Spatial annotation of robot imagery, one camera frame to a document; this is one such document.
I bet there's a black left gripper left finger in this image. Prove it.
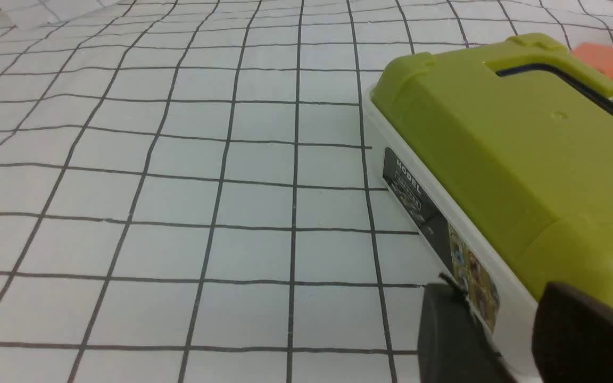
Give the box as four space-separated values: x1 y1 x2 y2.
417 284 515 382

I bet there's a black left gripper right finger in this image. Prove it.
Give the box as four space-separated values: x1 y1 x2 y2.
531 282 613 382

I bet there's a green lidded plastic box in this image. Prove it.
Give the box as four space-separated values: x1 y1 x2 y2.
362 34 613 382

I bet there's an orange foam cube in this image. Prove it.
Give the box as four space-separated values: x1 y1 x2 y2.
571 42 613 81

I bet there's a white grid tablecloth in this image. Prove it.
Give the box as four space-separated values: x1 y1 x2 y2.
0 1 613 382

